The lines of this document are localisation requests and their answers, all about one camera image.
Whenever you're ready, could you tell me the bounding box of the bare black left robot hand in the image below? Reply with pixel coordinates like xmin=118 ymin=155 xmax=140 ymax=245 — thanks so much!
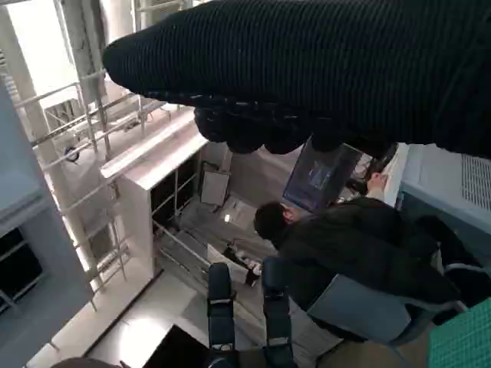
xmin=205 ymin=255 xmax=295 ymax=368

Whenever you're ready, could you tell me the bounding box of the grey plastic chair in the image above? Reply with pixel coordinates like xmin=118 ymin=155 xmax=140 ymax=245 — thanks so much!
xmin=306 ymin=262 xmax=484 ymax=346

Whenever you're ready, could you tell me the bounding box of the white desk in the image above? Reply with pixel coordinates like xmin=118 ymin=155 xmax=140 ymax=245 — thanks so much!
xmin=367 ymin=143 xmax=410 ymax=210

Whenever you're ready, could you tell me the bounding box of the white metal rack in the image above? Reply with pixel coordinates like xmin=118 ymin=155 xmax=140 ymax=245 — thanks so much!
xmin=32 ymin=82 xmax=181 ymax=154

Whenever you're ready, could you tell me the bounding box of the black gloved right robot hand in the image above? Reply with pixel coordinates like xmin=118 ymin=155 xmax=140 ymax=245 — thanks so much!
xmin=102 ymin=0 xmax=491 ymax=160

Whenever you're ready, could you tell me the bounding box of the green cutting mat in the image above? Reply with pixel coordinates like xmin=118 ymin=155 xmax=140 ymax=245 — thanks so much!
xmin=428 ymin=302 xmax=491 ymax=368

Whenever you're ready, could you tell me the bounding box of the person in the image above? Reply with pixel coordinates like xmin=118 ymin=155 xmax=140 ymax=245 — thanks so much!
xmin=255 ymin=172 xmax=467 ymax=338

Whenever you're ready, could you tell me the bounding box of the white framed board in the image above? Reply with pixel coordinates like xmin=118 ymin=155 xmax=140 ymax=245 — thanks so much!
xmin=199 ymin=168 xmax=231 ymax=206

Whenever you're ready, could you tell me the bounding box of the white grilled air purifier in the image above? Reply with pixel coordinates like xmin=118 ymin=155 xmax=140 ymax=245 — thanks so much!
xmin=397 ymin=144 xmax=491 ymax=215

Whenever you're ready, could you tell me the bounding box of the dark computer monitor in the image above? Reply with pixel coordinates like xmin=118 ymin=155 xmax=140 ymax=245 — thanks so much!
xmin=282 ymin=140 xmax=361 ymax=211

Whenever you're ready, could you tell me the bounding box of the white shelving unit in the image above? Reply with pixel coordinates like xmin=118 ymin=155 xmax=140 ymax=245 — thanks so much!
xmin=100 ymin=110 xmax=235 ymax=277

